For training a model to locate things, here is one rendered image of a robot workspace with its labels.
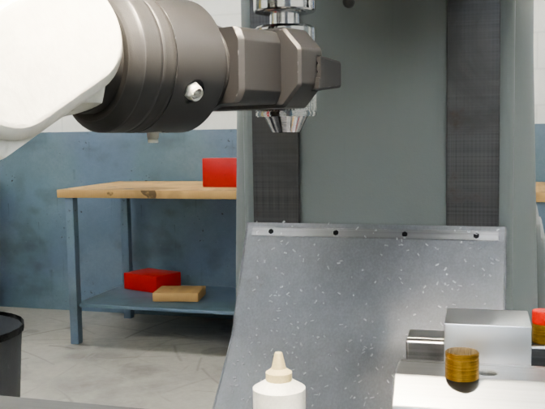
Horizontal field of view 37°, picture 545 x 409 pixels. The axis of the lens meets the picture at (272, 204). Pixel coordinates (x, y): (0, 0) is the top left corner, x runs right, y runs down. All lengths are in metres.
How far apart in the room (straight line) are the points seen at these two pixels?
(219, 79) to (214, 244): 4.68
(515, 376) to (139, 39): 0.33
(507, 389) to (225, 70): 0.28
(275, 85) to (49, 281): 5.26
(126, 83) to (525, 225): 0.63
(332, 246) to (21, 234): 4.93
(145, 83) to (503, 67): 0.58
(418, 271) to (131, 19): 0.58
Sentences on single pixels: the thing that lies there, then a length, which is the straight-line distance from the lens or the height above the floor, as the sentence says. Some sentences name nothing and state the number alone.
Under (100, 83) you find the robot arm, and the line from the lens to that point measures 0.44.
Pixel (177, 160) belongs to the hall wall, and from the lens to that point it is 5.24.
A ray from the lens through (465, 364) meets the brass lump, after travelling 0.56.
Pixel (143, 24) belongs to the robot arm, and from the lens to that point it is 0.49.
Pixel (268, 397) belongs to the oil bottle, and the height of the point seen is 0.99.
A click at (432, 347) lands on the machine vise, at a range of 0.66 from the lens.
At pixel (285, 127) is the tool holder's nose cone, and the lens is 0.62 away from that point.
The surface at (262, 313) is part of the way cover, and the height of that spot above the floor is 0.97.
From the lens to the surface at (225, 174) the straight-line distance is 4.51.
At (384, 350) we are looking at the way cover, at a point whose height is 0.94.
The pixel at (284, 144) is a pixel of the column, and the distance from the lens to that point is 1.02.
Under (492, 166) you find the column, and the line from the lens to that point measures 0.98.
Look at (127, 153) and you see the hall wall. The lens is 5.39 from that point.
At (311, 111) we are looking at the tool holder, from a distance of 0.62.
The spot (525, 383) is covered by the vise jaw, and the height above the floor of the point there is 1.02.
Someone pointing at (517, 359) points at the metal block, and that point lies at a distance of 0.61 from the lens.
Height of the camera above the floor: 1.19
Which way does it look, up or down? 5 degrees down
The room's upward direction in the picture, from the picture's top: 1 degrees counter-clockwise
